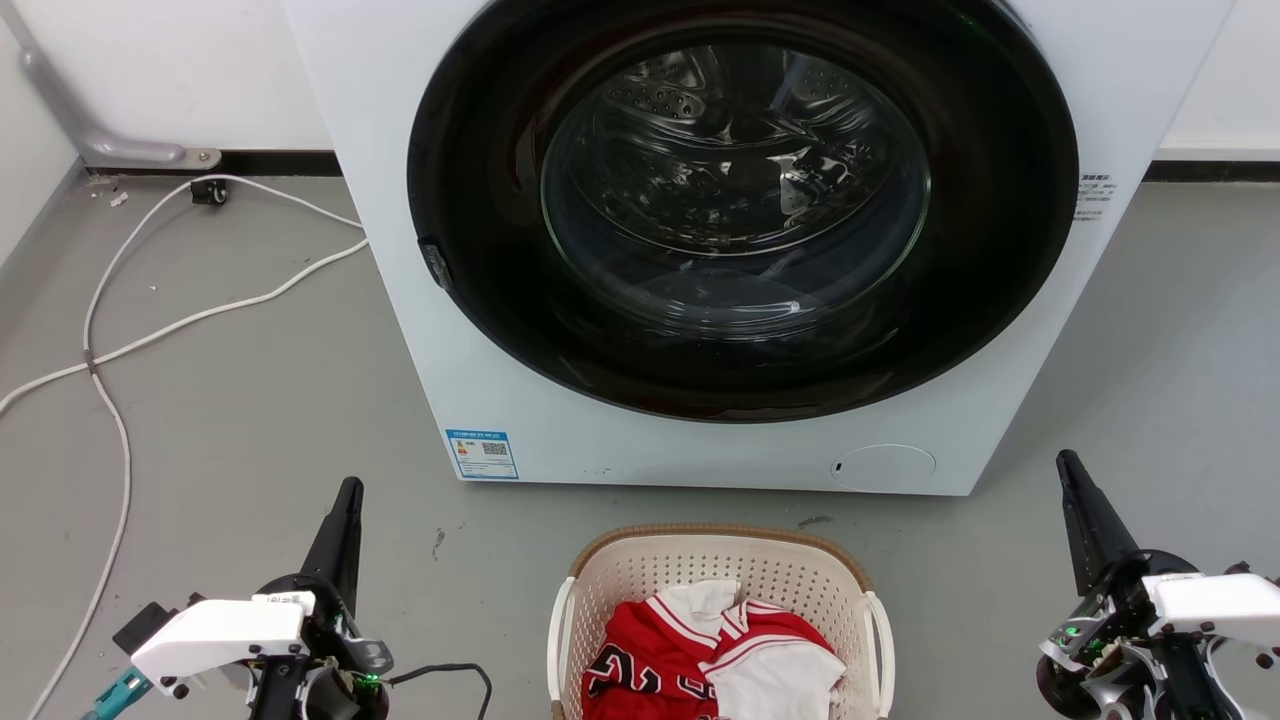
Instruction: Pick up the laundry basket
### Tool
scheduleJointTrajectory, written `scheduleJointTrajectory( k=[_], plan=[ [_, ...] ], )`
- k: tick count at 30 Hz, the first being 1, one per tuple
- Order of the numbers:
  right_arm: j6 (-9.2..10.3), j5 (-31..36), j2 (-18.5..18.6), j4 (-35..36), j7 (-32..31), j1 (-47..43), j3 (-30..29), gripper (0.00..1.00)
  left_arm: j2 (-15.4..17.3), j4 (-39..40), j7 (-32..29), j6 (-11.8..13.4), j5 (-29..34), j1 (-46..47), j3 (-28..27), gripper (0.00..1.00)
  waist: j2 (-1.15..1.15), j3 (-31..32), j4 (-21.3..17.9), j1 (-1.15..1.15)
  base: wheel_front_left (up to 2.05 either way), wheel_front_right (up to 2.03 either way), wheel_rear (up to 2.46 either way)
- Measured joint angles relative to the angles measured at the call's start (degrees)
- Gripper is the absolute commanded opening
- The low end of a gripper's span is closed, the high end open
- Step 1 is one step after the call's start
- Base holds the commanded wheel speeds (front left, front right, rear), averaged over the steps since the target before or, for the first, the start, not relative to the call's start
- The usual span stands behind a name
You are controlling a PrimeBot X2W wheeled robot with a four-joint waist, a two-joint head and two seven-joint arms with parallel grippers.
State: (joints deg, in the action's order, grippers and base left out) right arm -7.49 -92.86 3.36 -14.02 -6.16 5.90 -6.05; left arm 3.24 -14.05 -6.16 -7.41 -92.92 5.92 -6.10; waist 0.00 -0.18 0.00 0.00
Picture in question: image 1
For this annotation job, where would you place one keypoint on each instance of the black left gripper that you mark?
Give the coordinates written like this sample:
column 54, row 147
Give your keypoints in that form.
column 335, row 625

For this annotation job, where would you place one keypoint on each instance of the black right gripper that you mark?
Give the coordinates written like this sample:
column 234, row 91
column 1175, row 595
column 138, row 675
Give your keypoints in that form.
column 1110, row 640

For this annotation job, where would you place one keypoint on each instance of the cream plastic laundry basket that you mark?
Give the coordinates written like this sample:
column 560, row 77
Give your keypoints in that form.
column 620, row 580

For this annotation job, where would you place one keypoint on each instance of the blue energy label sticker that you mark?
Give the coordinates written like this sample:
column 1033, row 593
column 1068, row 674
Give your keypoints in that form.
column 481, row 454

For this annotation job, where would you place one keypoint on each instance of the white front-load washing machine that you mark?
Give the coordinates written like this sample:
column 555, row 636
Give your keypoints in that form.
column 1000, row 380

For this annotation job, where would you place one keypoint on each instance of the round white filter cover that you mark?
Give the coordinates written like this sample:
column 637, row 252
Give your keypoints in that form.
column 883, row 467

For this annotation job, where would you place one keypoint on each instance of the small printed text label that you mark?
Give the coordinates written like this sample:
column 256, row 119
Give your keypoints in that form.
column 1094, row 197

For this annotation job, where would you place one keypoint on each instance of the red basketball jersey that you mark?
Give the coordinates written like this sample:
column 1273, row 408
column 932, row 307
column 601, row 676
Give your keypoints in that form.
column 650, row 660

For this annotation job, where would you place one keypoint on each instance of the white garment with red trim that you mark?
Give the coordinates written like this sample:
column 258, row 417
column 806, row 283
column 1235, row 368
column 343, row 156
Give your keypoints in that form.
column 775, row 680

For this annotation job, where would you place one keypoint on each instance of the black round washer door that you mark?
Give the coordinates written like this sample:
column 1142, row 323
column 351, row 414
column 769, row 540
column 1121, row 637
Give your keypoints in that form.
column 480, row 220

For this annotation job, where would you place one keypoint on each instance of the small black floor caster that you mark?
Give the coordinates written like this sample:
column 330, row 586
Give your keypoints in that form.
column 209, row 191

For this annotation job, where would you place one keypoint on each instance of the grey bent floor pipe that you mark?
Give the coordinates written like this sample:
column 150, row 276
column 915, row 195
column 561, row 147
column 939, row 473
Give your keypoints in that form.
column 110, row 148

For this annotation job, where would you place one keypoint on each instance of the steel washer drum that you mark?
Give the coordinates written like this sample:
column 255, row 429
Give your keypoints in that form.
column 735, row 180

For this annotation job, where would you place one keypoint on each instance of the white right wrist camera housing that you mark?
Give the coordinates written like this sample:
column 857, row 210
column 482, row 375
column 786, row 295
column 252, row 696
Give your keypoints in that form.
column 1215, row 600

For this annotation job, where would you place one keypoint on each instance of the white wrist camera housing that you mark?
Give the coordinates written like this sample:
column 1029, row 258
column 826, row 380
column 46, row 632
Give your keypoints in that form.
column 1215, row 600
column 215, row 635

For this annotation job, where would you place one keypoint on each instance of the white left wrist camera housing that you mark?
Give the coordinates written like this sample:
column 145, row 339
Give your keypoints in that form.
column 215, row 635

